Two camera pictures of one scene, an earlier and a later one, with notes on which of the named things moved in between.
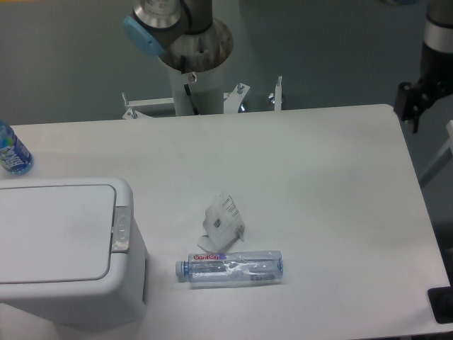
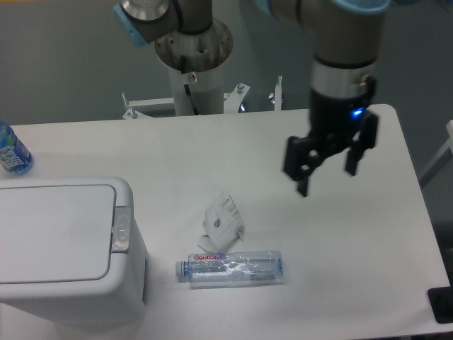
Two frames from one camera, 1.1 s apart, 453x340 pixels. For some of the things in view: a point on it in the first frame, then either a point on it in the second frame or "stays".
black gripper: (435, 83) -> (333, 123)
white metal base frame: (232, 101) stays
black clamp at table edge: (441, 302) stays
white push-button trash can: (71, 252) stays
